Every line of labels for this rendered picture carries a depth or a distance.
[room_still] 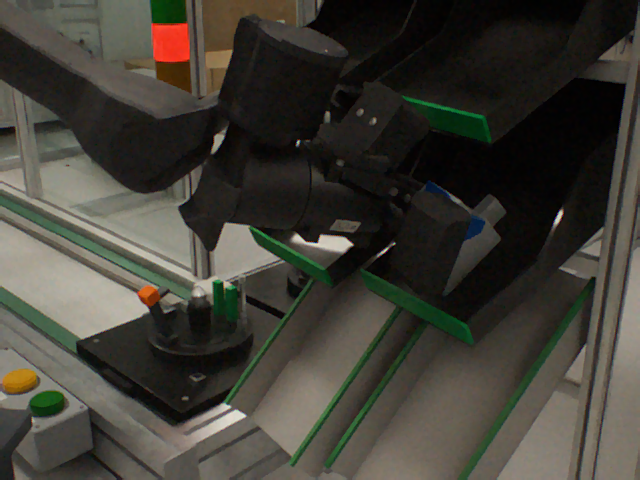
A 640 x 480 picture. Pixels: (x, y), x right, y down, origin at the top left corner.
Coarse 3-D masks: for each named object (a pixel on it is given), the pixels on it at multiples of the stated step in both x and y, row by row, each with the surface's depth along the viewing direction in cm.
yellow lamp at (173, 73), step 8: (160, 64) 112; (168, 64) 111; (176, 64) 111; (184, 64) 112; (160, 72) 112; (168, 72) 112; (176, 72) 112; (184, 72) 112; (160, 80) 113; (168, 80) 112; (176, 80) 112; (184, 80) 113; (184, 88) 113
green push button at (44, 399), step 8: (48, 392) 94; (56, 392) 94; (32, 400) 93; (40, 400) 93; (48, 400) 93; (56, 400) 93; (64, 400) 93; (32, 408) 92; (40, 408) 91; (48, 408) 92; (56, 408) 92
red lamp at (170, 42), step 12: (156, 24) 110; (180, 24) 110; (156, 36) 110; (168, 36) 110; (180, 36) 110; (156, 48) 111; (168, 48) 110; (180, 48) 111; (156, 60) 112; (168, 60) 111; (180, 60) 111
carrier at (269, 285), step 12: (276, 264) 130; (288, 264) 130; (252, 276) 126; (264, 276) 126; (276, 276) 126; (288, 276) 121; (300, 276) 119; (252, 288) 121; (264, 288) 122; (276, 288) 121; (288, 288) 121; (300, 288) 118; (252, 300) 119; (264, 300) 118; (276, 300) 118; (288, 300) 118; (276, 312) 115
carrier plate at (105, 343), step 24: (264, 312) 114; (96, 336) 107; (120, 336) 107; (144, 336) 107; (264, 336) 107; (96, 360) 103; (120, 360) 102; (144, 360) 101; (240, 360) 101; (144, 384) 96; (168, 384) 96; (216, 384) 96; (168, 408) 93; (192, 408) 92
